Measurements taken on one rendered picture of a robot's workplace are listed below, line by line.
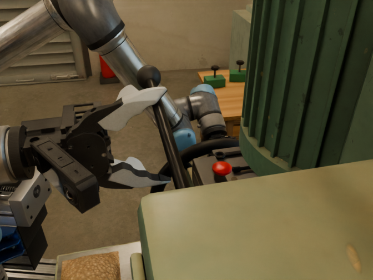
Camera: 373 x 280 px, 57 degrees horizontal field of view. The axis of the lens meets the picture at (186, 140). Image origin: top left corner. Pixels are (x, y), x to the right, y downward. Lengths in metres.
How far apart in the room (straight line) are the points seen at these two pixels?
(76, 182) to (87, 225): 1.51
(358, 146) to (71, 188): 0.30
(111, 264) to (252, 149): 0.33
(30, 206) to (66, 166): 0.55
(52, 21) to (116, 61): 0.20
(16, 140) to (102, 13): 0.39
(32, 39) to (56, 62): 2.56
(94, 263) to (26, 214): 0.44
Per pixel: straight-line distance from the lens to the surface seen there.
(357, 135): 0.20
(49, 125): 0.50
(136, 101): 0.42
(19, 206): 0.93
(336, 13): 0.22
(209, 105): 1.01
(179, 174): 0.33
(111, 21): 0.77
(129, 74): 0.80
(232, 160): 0.58
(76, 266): 0.55
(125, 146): 2.41
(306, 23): 0.23
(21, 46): 0.95
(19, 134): 0.47
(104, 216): 1.92
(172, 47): 3.47
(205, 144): 0.70
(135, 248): 0.58
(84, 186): 0.39
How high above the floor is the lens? 1.35
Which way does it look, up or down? 33 degrees down
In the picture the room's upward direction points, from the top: straight up
